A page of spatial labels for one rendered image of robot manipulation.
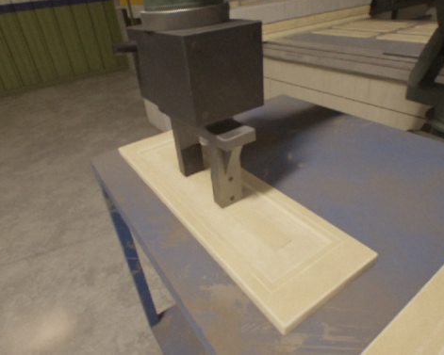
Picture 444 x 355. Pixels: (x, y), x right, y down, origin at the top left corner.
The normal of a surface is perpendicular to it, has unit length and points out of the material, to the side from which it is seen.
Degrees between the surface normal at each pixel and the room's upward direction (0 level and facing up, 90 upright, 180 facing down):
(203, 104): 90
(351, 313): 0
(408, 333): 0
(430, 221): 0
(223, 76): 90
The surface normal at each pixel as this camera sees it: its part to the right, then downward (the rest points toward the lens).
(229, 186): 0.55, 0.37
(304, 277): -0.09, -0.86
